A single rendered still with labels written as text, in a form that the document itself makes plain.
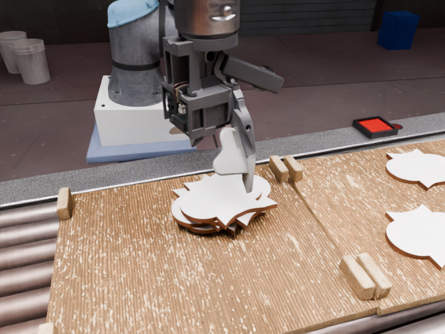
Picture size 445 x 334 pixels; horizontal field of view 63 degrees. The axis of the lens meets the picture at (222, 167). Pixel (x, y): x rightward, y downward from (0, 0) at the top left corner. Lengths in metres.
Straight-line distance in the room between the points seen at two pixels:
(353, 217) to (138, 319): 0.37
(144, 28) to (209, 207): 0.48
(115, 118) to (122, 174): 0.20
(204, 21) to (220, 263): 0.33
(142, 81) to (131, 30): 0.12
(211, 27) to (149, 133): 0.57
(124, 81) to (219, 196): 0.45
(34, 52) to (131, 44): 3.16
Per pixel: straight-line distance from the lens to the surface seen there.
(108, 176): 0.78
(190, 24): 0.43
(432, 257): 0.62
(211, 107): 0.45
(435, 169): 0.82
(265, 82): 0.51
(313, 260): 0.57
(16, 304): 0.59
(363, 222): 0.65
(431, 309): 0.61
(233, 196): 0.58
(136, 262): 0.56
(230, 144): 0.47
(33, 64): 4.06
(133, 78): 0.92
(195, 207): 0.56
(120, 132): 0.95
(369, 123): 0.98
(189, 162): 0.79
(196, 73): 0.44
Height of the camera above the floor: 1.35
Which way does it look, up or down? 34 degrees down
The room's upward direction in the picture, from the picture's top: straight up
